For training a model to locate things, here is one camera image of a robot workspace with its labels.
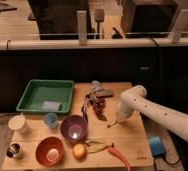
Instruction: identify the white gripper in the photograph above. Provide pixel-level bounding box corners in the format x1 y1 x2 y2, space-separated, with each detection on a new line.
116 102 133 123

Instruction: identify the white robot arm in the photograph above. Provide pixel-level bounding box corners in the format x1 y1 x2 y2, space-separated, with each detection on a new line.
116 85 188 142

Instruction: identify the dark rectangular block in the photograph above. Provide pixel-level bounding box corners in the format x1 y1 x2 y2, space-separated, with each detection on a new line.
95 90 114 98

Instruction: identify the orange carrot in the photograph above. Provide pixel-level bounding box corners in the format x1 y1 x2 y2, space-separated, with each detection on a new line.
107 147 131 171

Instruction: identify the banana peel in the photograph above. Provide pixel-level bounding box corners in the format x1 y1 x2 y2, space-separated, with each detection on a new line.
85 140 112 154

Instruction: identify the crumpled clear plastic wrapper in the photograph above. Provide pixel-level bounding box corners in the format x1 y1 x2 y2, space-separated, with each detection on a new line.
91 80 102 92

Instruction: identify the purple bowl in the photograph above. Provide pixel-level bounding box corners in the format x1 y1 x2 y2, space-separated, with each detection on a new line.
60 115 88 142

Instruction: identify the blue device on floor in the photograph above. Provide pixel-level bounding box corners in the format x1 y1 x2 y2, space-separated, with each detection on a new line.
148 136 166 156

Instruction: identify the yellow red apple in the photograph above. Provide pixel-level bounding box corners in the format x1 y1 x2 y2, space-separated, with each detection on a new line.
72 143 87 160

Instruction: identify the small blue cup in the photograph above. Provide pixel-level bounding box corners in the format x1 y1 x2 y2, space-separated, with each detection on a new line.
43 113 58 129

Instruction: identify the red bowl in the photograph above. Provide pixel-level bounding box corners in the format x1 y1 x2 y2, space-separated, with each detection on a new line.
35 137 65 167

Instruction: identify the green plastic tray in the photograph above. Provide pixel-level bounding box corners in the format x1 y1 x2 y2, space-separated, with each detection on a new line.
16 79 74 115

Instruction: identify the white paper cup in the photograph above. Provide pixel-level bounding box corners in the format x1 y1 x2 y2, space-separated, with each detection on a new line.
8 114 29 136

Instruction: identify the steel metal cup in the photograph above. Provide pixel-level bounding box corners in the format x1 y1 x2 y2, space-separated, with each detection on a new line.
6 143 24 159

